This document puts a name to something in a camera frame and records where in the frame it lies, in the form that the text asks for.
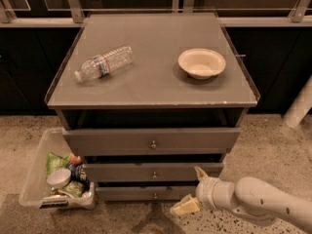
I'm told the small white bowl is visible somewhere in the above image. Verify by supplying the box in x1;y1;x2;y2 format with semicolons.
47;169;71;188

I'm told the clear plastic water bottle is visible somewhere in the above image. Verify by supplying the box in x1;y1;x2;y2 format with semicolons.
74;46;133;82

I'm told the dark blue snack bag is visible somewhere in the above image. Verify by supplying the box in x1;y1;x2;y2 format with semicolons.
66;162;90;189

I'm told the grey drawer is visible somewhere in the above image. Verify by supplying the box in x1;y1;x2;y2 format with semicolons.
96;186;196;202
62;128;241;156
83;163;223;182

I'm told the green chip bag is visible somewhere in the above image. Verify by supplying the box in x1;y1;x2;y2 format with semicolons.
46;152;70;176

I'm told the orange round fruit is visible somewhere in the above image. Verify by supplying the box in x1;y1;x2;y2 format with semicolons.
69;153;82;165

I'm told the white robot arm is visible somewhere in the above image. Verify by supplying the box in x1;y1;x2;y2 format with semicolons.
170;81;312;234

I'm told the green snack packet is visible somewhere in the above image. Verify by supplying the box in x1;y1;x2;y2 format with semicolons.
58;180;85;198

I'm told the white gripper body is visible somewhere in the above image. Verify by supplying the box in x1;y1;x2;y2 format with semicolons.
196;176;236;212

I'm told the clear plastic bin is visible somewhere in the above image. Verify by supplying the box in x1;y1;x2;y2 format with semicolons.
19;128;95;210

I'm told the white paper bowl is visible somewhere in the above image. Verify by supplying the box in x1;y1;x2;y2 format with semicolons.
177;48;226;80

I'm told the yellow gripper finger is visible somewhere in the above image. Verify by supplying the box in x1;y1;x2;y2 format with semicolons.
170;194;201;216
194;166;209;181

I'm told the grey drawer cabinet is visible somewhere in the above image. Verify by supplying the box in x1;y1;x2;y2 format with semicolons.
46;14;259;189

